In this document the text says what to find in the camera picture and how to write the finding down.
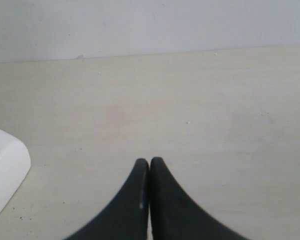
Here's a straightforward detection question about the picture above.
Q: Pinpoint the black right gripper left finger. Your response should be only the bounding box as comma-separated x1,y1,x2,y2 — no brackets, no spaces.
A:
67,158,149,240

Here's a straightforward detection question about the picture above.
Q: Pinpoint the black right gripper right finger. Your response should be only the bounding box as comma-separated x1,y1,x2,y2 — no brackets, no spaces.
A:
149,157,243,240

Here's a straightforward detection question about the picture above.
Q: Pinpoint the white mannequin head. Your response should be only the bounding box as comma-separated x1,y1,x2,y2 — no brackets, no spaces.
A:
0,129,31,213

